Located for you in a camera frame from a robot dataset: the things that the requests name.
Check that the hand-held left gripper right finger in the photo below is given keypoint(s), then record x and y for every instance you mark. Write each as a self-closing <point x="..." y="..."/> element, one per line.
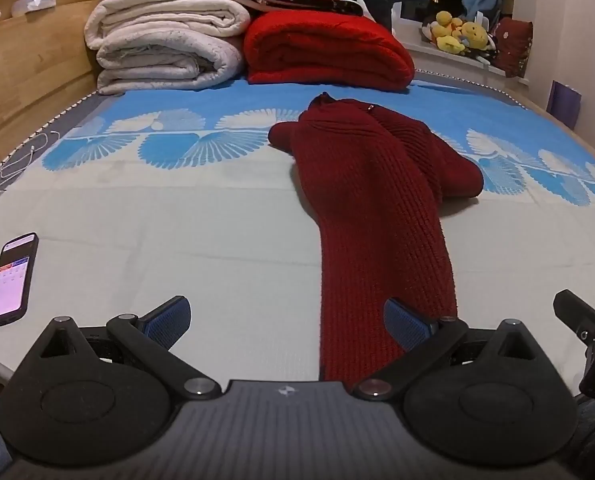
<point x="406" y="322"/>

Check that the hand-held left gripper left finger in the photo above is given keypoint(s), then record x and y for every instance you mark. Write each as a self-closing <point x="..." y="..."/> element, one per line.
<point x="170" y="319"/>

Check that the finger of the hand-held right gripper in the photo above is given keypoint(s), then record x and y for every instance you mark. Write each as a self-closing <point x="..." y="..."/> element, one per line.
<point x="580" y="312"/>

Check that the dark red knit sweater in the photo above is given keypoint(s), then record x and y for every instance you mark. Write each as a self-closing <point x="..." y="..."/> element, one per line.
<point x="377" y="210"/>

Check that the blue white printed bedsheet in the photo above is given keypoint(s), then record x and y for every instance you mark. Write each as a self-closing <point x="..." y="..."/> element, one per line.
<point x="177" y="240"/>

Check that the black smartphone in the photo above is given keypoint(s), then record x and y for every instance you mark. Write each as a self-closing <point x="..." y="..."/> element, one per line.
<point x="11" y="280"/>

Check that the white folded fleece blanket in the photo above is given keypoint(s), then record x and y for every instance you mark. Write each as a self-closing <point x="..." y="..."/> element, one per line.
<point x="167" y="62"/>
<point x="162" y="15"/>

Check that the dark red bag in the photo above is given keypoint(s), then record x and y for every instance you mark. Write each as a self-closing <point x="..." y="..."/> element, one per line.
<point x="513" y="45"/>

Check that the bright red folded blanket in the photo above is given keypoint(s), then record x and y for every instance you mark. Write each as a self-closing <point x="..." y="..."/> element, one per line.
<point x="322" y="50"/>

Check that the yellow round plush toy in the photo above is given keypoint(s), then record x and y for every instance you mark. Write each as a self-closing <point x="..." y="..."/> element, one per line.
<point x="475" y="34"/>

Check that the yellow plush duck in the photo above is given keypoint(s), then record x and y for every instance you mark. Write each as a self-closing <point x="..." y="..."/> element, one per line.
<point x="447" y="19"/>

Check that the clear plastic bag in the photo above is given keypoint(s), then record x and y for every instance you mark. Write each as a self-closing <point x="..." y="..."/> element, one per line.
<point x="33" y="1"/>

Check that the wooden bed frame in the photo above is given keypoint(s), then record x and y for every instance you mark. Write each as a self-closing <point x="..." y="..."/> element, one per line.
<point x="32" y="70"/>

